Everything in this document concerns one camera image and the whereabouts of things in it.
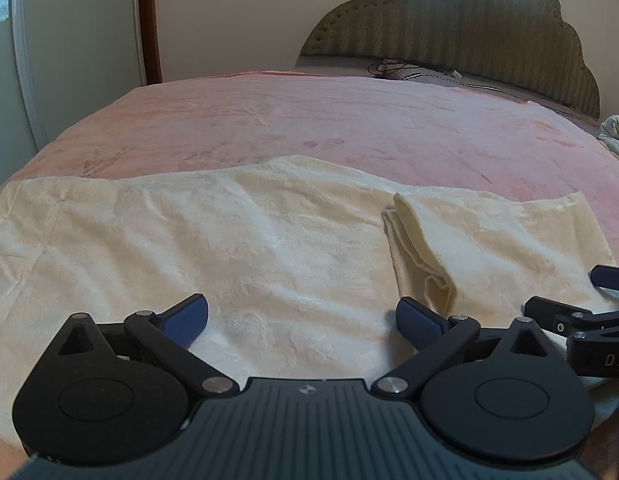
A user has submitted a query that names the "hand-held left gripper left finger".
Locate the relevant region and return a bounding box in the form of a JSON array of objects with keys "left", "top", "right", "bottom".
[{"left": 56, "top": 293, "right": 241, "bottom": 401}]

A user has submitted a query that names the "olive padded headboard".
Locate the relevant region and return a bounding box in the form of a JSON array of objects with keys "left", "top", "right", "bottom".
[{"left": 300, "top": 0, "right": 602, "bottom": 121}]

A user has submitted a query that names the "pink floral blanket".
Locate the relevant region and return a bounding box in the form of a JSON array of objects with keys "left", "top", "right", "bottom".
[{"left": 0, "top": 69, "right": 619, "bottom": 480}]

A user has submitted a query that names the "grey patterned pillow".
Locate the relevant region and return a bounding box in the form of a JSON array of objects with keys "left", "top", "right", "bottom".
[{"left": 377, "top": 61, "right": 593, "bottom": 117}]

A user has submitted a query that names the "brown wooden door frame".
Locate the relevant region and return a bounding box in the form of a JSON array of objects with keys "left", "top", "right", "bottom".
[{"left": 134, "top": 0, "right": 164, "bottom": 86}]

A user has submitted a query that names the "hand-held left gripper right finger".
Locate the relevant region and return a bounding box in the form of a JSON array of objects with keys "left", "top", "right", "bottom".
[{"left": 371, "top": 296, "right": 561, "bottom": 402}]

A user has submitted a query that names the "black cable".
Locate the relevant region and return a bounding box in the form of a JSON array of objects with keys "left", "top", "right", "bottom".
[{"left": 367, "top": 59, "right": 430, "bottom": 80}]

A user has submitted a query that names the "white floral wardrobe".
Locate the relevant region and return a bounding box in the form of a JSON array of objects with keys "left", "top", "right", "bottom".
[{"left": 0, "top": 0, "right": 146, "bottom": 161}]

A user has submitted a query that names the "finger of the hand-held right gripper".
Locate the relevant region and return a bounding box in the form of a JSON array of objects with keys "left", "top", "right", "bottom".
[
  {"left": 589, "top": 264, "right": 619, "bottom": 305},
  {"left": 522, "top": 296, "right": 619, "bottom": 337}
]

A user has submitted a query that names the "cream yellow towel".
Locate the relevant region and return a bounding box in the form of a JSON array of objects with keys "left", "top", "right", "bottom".
[{"left": 0, "top": 154, "right": 618, "bottom": 461}]

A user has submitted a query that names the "white printed cloth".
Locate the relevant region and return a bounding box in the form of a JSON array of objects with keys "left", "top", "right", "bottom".
[{"left": 595, "top": 114, "right": 619, "bottom": 171}]

